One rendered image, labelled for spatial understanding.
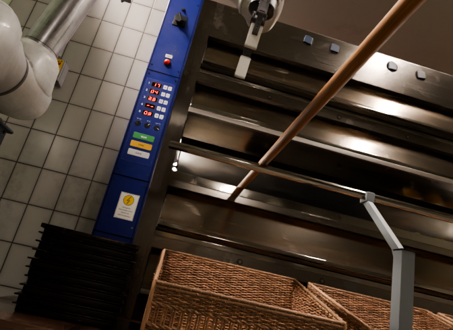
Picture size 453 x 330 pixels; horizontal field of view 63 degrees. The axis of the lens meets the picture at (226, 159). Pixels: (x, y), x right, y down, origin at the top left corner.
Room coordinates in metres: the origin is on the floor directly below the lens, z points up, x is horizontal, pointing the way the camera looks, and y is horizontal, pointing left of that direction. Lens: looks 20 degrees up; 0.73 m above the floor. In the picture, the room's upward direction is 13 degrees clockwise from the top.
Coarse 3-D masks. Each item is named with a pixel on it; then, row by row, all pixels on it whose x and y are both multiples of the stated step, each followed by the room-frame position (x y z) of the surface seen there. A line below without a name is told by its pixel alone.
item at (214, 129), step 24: (192, 120) 1.43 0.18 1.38; (216, 120) 1.40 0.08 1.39; (216, 144) 1.58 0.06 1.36; (240, 144) 1.54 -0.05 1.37; (288, 144) 1.47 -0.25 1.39; (312, 144) 1.44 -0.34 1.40; (312, 168) 1.61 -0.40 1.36; (336, 168) 1.57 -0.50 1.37; (360, 168) 1.53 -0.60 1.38; (384, 168) 1.50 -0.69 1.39; (408, 168) 1.49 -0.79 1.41; (408, 192) 1.66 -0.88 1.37; (432, 192) 1.61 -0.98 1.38
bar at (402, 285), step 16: (176, 144) 1.15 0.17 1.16; (224, 160) 1.17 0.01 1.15; (240, 160) 1.17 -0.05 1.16; (288, 176) 1.20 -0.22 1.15; (304, 176) 1.20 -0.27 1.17; (336, 192) 1.23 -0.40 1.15; (352, 192) 1.22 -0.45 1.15; (368, 192) 1.22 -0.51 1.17; (368, 208) 1.21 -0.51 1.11; (400, 208) 1.25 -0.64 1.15; (416, 208) 1.25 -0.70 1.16; (384, 224) 1.12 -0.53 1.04; (400, 256) 1.01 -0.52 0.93; (400, 272) 1.00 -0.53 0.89; (400, 288) 1.00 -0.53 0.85; (400, 304) 1.00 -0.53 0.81; (400, 320) 1.00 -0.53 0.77
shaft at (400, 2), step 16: (400, 0) 0.42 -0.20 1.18; (416, 0) 0.40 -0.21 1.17; (384, 16) 0.46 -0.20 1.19; (400, 16) 0.43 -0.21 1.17; (384, 32) 0.47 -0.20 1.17; (368, 48) 0.52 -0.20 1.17; (352, 64) 0.57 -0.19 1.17; (336, 80) 0.63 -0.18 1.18; (320, 96) 0.71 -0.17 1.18; (304, 112) 0.80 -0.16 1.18; (288, 128) 0.92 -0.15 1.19
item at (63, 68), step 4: (60, 60) 1.38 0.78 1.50; (64, 60) 1.39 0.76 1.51; (60, 64) 1.38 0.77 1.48; (64, 64) 1.39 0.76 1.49; (60, 68) 1.39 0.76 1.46; (64, 68) 1.41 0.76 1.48; (68, 68) 1.45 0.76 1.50; (60, 72) 1.39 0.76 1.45; (64, 72) 1.42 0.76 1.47; (60, 76) 1.40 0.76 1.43; (64, 76) 1.44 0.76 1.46; (56, 80) 1.40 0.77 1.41; (60, 80) 1.42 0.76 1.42; (56, 84) 1.43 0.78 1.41; (60, 84) 1.43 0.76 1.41
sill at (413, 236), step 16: (176, 176) 1.52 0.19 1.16; (192, 176) 1.53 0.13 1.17; (240, 192) 1.56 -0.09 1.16; (256, 192) 1.56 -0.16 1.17; (288, 208) 1.58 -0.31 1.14; (304, 208) 1.59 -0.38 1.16; (352, 224) 1.62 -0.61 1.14; (368, 224) 1.63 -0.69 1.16; (416, 240) 1.65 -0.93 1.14; (432, 240) 1.66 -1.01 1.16
